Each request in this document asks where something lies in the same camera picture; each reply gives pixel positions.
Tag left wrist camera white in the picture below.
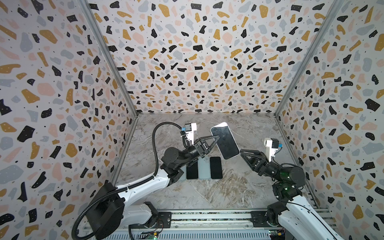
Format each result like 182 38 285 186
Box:
181 123 197 148

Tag black phone blue back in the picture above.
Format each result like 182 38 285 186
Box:
186 162 199 180

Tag right corner aluminium post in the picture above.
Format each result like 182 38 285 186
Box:
274 0 344 118

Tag white ribbed cable tray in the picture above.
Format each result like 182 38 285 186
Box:
116 230 272 240

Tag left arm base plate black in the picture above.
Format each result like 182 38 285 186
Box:
131 212 172 229

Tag left corner aluminium post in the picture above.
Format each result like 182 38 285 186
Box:
76 0 139 118

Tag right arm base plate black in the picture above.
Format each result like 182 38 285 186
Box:
251 210 280 228

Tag light green phone case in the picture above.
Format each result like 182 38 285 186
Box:
198 157 211 180
178 173 187 182

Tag corner aluminium post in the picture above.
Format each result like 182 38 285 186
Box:
274 0 344 118
76 0 139 118

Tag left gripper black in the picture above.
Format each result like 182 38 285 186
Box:
176 136 218 170

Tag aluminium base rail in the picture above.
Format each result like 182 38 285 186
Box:
80 208 340 240

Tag white phone case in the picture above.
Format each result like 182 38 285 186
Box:
210 121 241 160

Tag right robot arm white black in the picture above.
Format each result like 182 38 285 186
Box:
240 150 343 240

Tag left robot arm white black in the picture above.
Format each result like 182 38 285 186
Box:
71 135 220 240

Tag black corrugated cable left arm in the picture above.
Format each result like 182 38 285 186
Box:
71 121 188 240

